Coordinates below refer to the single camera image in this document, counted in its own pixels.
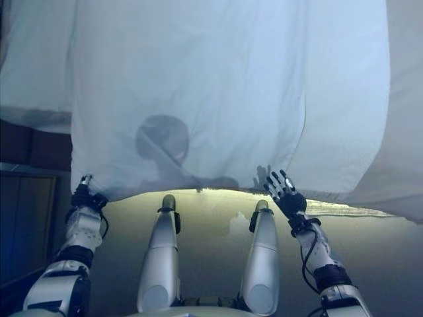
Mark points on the dark robot foot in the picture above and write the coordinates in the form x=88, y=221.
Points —
x=168, y=202
x=262, y=205

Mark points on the silver right robot leg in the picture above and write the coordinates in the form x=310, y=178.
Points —
x=261, y=257

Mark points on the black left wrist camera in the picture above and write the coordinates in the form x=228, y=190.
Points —
x=100, y=202

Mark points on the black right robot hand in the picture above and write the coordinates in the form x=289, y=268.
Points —
x=291, y=201

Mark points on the dark right robot foot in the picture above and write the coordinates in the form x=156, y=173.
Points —
x=262, y=205

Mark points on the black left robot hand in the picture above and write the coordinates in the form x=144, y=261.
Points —
x=83, y=195

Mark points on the brown upholstered bed frame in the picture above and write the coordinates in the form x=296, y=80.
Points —
x=39, y=145

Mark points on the white duvet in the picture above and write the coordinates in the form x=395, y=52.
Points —
x=215, y=82

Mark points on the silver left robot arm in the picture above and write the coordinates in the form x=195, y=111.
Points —
x=79, y=231

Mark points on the dark left robot foot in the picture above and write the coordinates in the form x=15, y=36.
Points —
x=168, y=202

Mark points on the beige bed runner blanket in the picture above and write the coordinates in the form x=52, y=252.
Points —
x=403, y=115

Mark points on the wooden nightstand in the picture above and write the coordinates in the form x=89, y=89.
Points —
x=29, y=224

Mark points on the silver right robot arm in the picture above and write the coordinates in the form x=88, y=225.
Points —
x=317, y=244

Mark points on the silver left robot leg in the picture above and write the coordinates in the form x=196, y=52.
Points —
x=162, y=257

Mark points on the silver robot leg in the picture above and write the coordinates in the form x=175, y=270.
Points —
x=162, y=257
x=261, y=257

